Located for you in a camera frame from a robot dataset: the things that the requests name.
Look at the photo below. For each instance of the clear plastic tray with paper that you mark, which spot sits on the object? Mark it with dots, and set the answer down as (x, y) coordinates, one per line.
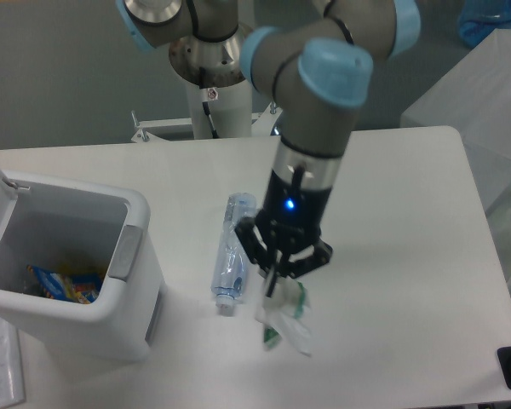
(12, 384)

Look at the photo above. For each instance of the crushed clear plastic bottle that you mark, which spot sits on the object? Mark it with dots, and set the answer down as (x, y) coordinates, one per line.
(231, 264)

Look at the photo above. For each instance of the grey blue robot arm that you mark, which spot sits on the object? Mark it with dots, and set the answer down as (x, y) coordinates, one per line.
(319, 75)

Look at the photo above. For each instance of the white green wrapper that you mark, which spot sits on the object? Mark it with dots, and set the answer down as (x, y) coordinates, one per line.
(280, 311)

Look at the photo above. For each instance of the white pedestal base frame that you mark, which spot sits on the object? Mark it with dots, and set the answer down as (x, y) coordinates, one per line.
(180, 129)

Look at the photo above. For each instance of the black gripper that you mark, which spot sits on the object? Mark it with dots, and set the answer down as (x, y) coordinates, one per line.
(289, 221)

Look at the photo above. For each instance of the white trash can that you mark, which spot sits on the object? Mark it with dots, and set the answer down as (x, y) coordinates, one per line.
(76, 227)

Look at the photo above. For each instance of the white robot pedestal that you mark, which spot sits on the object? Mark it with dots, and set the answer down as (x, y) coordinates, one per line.
(217, 102)

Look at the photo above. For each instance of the white side table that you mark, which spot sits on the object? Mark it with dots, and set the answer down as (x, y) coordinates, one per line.
(474, 98)

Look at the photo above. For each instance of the colourful snack packets in bin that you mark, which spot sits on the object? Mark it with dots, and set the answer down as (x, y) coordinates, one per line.
(78, 288)

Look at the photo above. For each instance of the blue plastic bag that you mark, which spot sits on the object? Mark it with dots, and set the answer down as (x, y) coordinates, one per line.
(478, 19)

